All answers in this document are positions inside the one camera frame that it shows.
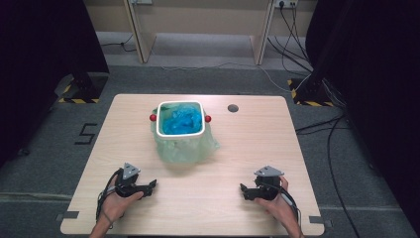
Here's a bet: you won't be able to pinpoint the blue plastic bag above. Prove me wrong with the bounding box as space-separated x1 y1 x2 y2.
160 103 203 136

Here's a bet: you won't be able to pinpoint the stand base hazard tape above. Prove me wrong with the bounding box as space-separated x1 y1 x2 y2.
286 77 335 108
56 72 110 104

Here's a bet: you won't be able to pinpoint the black curtain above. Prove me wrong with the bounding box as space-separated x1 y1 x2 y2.
0 0 110 168
304 0 420 231

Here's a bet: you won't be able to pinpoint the white wall power outlet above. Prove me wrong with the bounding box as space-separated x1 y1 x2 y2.
274 0 299 9

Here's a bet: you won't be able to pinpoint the person's right hand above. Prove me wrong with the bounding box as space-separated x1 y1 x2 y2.
263 177 300 226

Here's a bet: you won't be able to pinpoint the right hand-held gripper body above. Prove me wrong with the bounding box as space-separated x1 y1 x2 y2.
252 165 285 201

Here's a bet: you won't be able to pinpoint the green plastic trash bag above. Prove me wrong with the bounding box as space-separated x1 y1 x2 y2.
151 105 221 165

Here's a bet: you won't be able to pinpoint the grey tape strip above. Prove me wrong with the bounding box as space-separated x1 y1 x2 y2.
54 210 80 222
308 215 334 229

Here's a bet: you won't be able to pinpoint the black floor cable bundle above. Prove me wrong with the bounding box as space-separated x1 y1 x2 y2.
294 113 363 238

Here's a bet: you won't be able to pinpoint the thin black floor cable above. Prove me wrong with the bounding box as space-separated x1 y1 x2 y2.
99 34 138 54

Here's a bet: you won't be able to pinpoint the white floor cable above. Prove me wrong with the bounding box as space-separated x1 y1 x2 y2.
160 61 312 94

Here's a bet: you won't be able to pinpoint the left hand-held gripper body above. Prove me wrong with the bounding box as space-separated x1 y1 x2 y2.
113 162 147 199

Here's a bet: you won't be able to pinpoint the black cables from outlet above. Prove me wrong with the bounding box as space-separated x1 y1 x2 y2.
266 2 314 74

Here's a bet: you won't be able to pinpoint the person's left hand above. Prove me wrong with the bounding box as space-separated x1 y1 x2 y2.
100 184 145 223

